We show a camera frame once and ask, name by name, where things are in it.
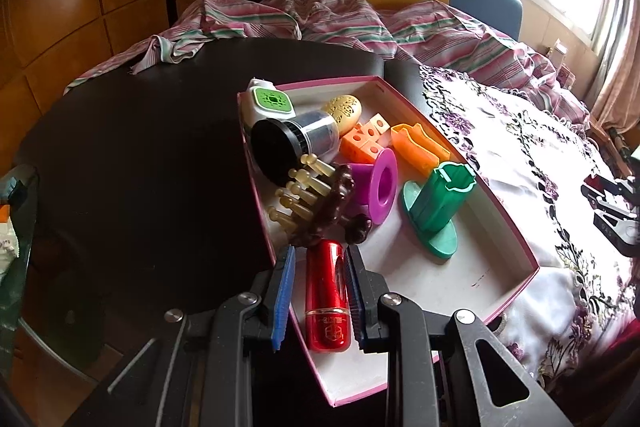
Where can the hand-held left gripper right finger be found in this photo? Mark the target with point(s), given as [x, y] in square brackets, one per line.
[356, 297]

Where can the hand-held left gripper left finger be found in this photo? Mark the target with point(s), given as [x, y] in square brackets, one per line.
[282, 292]

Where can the red glossy tube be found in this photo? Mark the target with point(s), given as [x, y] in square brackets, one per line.
[327, 297]

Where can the pink cardboard box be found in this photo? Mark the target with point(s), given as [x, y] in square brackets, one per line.
[450, 277]

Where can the brown massage comb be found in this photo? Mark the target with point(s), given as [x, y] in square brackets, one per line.
[335, 202]

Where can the purple plastic spool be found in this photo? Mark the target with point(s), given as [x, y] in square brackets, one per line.
[385, 182]

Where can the green plastic holder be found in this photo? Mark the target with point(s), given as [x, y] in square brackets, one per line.
[440, 202]

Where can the orange perforated block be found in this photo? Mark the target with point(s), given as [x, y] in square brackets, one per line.
[360, 142]

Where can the orange plastic shell piece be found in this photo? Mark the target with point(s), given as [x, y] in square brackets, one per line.
[415, 147]

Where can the yellow oval perforated case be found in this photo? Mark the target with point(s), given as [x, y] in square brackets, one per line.
[342, 109]

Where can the white green repellent device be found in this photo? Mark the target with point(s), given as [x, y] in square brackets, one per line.
[270, 102]

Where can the white embroidered floral tablecloth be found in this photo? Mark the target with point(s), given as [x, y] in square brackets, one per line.
[525, 157]

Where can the beige patterned curtain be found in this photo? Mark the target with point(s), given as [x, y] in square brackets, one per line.
[620, 72]

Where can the white carton box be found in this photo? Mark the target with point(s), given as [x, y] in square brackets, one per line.
[557, 52]

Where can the pink green striped bedsheet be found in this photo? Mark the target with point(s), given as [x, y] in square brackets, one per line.
[450, 37]

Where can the glass side table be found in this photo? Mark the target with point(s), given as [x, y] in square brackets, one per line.
[30, 297]

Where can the orange white packet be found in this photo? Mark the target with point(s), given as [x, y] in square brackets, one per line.
[7, 237]

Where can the wooden wardrobe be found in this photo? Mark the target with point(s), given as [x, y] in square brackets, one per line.
[75, 7]

